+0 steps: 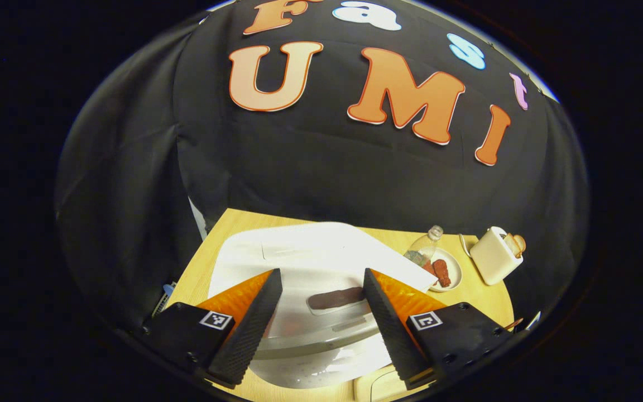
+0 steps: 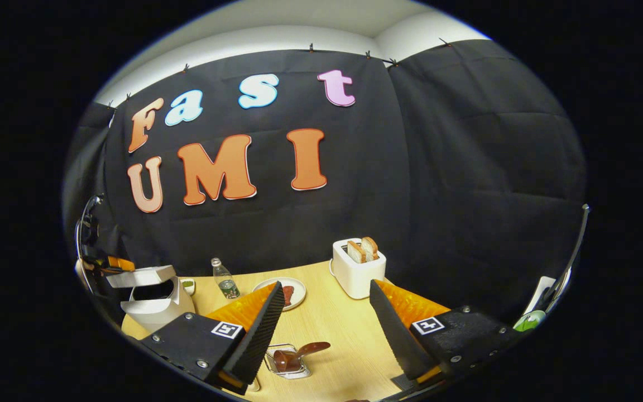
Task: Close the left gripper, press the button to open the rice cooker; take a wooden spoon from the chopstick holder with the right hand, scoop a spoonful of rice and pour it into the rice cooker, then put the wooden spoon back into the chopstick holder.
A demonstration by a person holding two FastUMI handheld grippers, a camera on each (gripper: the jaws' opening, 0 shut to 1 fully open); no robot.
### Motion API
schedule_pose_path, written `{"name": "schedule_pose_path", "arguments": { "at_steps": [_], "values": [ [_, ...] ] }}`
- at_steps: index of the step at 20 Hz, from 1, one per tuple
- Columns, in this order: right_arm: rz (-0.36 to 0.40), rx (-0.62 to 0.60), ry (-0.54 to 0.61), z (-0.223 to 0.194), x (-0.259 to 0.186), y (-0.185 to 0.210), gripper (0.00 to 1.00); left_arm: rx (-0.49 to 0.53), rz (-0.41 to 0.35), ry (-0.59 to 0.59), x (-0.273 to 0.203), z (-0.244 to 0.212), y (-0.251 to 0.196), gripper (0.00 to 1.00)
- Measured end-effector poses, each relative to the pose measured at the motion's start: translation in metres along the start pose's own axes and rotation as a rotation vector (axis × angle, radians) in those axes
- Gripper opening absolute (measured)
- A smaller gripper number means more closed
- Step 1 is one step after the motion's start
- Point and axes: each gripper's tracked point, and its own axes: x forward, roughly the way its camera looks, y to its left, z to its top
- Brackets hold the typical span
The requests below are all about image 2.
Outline clear plastic bottle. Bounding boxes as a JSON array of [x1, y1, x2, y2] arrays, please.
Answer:
[[211, 257, 241, 300]]

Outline white flat object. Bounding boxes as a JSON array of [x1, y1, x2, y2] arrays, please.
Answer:
[[524, 275, 557, 317]]

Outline white rice cooker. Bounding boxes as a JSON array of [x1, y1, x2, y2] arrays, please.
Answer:
[[104, 265, 197, 334]]

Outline white toaster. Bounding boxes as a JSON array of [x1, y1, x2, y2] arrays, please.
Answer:
[[330, 238, 387, 300]]

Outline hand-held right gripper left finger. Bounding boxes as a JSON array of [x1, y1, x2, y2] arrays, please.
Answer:
[[138, 280, 286, 395]]

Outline small green object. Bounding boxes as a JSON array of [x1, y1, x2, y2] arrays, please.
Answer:
[[512, 310, 547, 332]]

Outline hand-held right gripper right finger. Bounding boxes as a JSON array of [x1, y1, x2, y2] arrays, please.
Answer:
[[368, 279, 524, 390]]

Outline brown wooden spoon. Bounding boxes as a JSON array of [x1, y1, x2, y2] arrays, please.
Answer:
[[272, 341, 332, 374]]

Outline white round plate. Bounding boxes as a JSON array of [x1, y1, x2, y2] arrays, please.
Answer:
[[252, 277, 308, 312]]

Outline black backdrop cloth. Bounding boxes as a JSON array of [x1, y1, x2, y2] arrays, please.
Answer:
[[62, 38, 587, 326]]

